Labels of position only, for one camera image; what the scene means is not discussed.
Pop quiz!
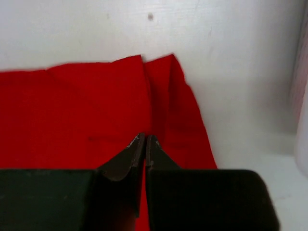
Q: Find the red t shirt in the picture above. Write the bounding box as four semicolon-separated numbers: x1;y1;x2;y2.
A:
0;54;217;231

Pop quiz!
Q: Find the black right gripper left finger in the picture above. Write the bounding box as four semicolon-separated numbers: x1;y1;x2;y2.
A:
0;133;145;231

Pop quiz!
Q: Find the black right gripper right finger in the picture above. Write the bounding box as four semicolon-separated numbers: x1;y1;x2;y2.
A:
145;135;280;231

